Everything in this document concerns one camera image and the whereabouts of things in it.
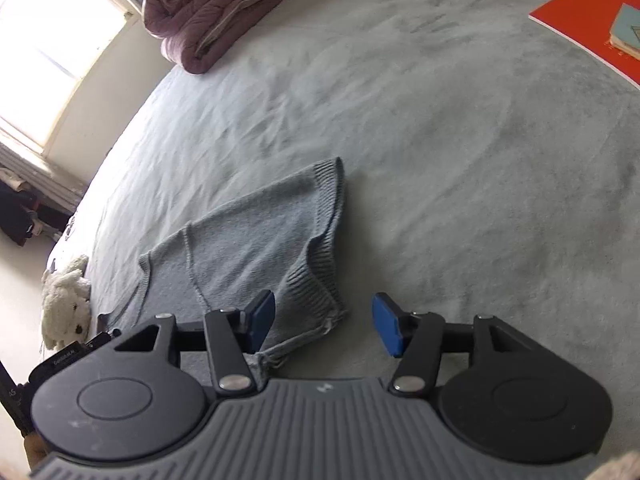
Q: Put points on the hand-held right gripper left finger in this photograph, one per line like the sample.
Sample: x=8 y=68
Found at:
x=262 y=320

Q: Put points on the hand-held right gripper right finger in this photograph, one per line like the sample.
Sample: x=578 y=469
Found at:
x=387 y=325

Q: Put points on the grey knit sweater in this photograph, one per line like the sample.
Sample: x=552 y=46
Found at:
x=250 y=235

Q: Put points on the person's right forearm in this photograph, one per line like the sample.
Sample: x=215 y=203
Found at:
x=622 y=467

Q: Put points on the white plush dog toy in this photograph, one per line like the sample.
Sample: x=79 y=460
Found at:
x=62 y=305

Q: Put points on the dark hanging jacket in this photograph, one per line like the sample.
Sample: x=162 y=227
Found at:
x=25 y=215

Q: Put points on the grey bed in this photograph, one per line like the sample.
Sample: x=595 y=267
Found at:
x=450 y=185

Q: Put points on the pink folded quilt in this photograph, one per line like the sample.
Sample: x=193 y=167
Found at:
x=215 y=5

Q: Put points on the window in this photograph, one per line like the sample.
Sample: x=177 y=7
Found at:
x=50 y=35

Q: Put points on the red book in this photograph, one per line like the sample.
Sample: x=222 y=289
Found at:
x=575 y=15

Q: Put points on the light blue booklet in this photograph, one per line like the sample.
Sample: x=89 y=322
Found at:
x=627 y=32

